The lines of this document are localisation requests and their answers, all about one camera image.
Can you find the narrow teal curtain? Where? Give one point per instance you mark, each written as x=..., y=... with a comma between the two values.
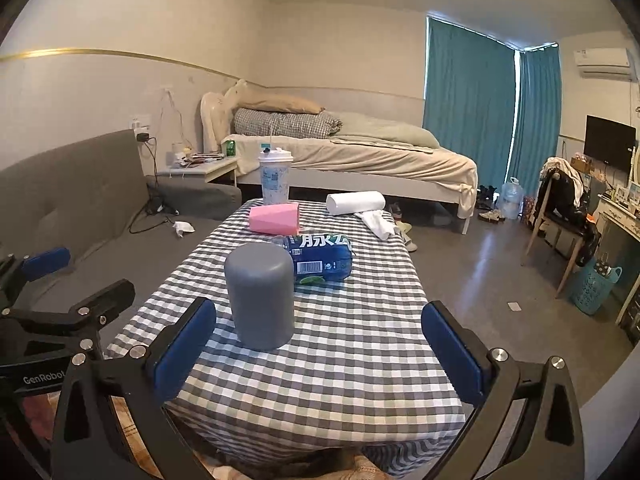
x=537, y=120

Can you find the white paper towel roll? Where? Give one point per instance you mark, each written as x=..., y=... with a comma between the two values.
x=356, y=203

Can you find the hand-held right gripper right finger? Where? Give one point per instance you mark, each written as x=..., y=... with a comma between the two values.
x=450, y=355

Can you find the white air conditioner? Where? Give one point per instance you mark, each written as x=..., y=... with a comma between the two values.
x=602, y=62

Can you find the grey sofa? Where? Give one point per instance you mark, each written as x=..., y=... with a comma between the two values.
x=75, y=195

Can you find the white dresser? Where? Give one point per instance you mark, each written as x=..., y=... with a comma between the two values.
x=622, y=240

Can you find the wooden chair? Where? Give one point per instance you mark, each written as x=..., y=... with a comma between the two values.
x=545, y=230

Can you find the blue label plastic bottle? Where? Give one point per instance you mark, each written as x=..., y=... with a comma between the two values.
x=322, y=260

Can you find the white bedside table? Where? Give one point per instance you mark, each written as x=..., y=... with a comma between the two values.
x=200, y=167

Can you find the checkered tablecloth table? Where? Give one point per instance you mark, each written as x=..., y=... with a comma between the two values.
x=350, y=360

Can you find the black television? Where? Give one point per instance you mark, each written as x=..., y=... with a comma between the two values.
x=609, y=142

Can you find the white sneakers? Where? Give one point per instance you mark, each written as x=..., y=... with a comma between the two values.
x=492, y=215

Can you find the white wall socket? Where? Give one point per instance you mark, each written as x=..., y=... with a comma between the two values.
x=140, y=122

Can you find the white crumpled cloth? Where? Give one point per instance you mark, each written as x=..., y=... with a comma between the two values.
x=380, y=224

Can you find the wide teal curtain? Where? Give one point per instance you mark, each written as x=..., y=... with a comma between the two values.
x=467, y=100

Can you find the pink cup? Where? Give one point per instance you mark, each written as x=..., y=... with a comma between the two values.
x=275, y=220

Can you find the pale green duvet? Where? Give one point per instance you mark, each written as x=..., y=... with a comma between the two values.
x=385, y=130

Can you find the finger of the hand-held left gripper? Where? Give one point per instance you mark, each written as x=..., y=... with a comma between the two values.
x=102, y=300
x=46, y=262

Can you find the white lidded drink cup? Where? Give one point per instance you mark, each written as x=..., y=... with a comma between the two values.
x=274, y=180

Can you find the large water jug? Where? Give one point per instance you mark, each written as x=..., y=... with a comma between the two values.
x=511, y=201

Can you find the pale slippers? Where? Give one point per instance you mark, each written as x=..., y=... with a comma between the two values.
x=407, y=237

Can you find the bed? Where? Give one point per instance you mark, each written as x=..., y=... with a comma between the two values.
x=380, y=165

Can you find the green bottle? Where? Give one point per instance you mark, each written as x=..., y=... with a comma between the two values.
x=230, y=148

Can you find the beige pillow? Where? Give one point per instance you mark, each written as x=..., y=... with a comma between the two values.
x=272, y=100

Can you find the clothes pile on chair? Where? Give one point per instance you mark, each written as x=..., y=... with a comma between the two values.
x=570, y=195

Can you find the dark shoes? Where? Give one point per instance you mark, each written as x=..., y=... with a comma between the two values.
x=487, y=196

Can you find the white pillow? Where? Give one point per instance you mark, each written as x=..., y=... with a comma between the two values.
x=214, y=120

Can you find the teal laundry basket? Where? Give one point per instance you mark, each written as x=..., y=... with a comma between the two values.
x=595, y=287

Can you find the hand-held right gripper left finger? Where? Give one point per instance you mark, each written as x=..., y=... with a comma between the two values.
x=184, y=347

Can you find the folded checked quilt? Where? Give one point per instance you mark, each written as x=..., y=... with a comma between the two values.
x=285, y=122

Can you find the crumpled white tissue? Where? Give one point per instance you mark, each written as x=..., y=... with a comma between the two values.
x=184, y=228

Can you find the grey cup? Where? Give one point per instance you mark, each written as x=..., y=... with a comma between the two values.
x=259, y=300

